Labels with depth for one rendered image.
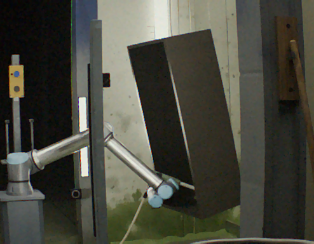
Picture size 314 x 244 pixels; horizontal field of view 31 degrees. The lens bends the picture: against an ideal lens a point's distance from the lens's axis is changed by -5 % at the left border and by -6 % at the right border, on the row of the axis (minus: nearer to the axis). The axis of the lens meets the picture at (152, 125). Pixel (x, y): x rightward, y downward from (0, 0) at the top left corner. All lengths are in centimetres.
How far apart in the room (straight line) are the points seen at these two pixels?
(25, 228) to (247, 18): 236
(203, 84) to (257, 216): 189
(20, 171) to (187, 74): 126
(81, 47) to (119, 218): 142
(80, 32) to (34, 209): 156
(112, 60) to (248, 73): 280
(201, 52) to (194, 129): 50
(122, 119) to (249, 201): 281
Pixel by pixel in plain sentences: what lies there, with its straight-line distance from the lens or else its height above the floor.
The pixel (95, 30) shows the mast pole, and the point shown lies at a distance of 276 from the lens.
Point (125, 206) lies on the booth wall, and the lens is 488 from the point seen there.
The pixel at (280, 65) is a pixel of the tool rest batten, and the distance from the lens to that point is 200.
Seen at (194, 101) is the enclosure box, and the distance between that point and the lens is 380.
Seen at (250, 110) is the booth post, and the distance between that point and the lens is 208.
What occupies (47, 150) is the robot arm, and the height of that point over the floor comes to 92.
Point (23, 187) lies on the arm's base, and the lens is 394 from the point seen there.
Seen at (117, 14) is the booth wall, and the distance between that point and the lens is 483.
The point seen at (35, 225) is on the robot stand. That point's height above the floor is 44.
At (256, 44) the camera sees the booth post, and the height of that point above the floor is 145.
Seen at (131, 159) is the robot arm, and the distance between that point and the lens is 376.
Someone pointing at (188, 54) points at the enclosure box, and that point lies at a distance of 379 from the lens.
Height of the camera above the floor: 128
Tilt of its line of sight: 3 degrees down
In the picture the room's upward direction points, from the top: 1 degrees counter-clockwise
